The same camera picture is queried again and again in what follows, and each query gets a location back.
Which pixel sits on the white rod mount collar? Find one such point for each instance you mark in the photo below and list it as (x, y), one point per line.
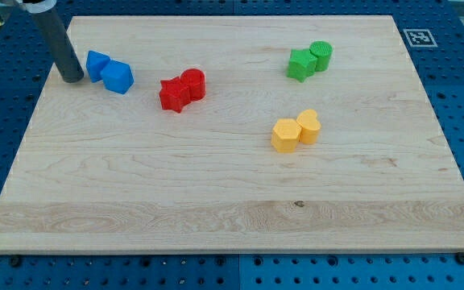
(30, 6)

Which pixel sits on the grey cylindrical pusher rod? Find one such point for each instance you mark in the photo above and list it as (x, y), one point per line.
(55, 35)

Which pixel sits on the blue triangle block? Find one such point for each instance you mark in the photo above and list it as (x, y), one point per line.
(95, 62)

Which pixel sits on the blue cube block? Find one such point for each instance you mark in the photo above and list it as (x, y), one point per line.
(117, 77)

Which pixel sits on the red star block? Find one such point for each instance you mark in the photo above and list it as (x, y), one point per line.
(174, 94)

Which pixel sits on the red cylinder block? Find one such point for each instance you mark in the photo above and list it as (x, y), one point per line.
(194, 78)

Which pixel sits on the wooden board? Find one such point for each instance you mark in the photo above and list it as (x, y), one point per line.
(99, 173)

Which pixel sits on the green star block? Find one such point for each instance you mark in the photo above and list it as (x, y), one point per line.
(301, 64)

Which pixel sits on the yellow hexagon block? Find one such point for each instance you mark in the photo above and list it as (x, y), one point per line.
(285, 135)

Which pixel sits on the green cylinder block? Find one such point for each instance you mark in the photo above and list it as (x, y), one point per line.
(322, 50)

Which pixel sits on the yellow heart block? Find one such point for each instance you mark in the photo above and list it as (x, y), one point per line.
(310, 126)

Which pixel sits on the white fiducial marker tag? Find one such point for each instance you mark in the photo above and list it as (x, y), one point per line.
(420, 38)

